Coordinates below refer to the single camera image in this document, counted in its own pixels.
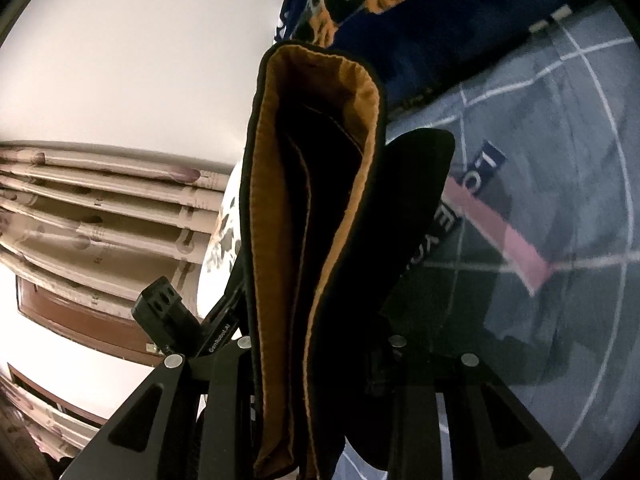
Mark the navy dog print blanket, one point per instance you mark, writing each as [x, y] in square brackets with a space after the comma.
[425, 50]

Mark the black pants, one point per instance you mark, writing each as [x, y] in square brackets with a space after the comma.
[300, 260]

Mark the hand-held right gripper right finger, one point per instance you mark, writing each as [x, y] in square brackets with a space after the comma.
[411, 400]

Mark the brown wooden panel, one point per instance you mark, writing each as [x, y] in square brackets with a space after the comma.
[60, 315]

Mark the white floral pillow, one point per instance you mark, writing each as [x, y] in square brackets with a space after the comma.
[225, 240]

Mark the beige carved wooden frame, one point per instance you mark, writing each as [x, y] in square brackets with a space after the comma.
[100, 210]

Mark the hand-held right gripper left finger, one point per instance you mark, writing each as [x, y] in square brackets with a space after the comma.
[225, 390]

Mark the blue-grey grid bedsheet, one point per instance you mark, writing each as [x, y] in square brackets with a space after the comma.
[550, 185]

